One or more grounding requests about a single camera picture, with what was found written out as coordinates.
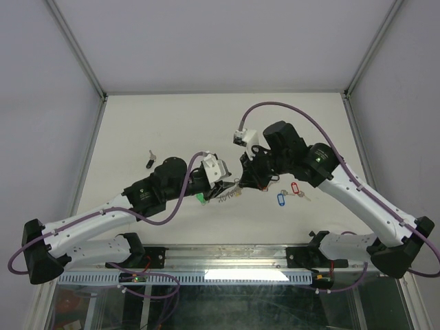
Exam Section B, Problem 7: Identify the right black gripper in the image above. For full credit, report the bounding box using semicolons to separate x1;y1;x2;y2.
239;145;291;191

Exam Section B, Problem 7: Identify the keyring with yellow handle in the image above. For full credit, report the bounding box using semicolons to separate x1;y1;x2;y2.
216;178;242;203

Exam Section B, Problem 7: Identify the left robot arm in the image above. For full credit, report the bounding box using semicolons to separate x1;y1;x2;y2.
22;153;231;285

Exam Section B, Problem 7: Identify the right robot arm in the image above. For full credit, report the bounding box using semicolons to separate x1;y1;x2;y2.
233;121;434;278

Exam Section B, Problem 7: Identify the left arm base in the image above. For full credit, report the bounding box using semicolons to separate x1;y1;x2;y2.
106;232;166;270

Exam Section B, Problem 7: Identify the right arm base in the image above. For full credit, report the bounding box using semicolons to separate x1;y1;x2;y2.
285;231;349;273

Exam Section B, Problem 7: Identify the bright green tag key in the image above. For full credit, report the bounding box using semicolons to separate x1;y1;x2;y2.
195;193;209;206

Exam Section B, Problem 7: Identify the blue tag key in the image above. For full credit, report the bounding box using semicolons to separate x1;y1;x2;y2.
276;190;295;207

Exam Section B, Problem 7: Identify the red tag key lower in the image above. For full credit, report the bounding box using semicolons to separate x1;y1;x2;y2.
291;182;311;201

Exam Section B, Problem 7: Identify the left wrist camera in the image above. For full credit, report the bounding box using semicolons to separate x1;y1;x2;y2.
201;152;231;187

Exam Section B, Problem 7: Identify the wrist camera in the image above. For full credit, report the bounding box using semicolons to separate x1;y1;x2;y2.
233;129;259;160
201;152;231;187

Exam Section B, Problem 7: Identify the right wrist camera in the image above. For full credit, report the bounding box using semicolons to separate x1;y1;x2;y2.
233;129;259;160

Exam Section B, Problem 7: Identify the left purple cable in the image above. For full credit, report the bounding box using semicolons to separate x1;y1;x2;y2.
7;151;209;276

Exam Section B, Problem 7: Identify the purple cable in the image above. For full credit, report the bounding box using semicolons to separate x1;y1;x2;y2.
239;102;440;279
7;151;209;276

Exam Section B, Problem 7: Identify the aluminium mounting rail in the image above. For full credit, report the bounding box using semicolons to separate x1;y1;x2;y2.
78;243;379;272

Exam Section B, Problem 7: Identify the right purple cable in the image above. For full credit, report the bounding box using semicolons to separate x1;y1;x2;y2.
239;102;440;279

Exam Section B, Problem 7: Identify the white slotted cable duct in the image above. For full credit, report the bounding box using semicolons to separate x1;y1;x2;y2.
58;269;312;286

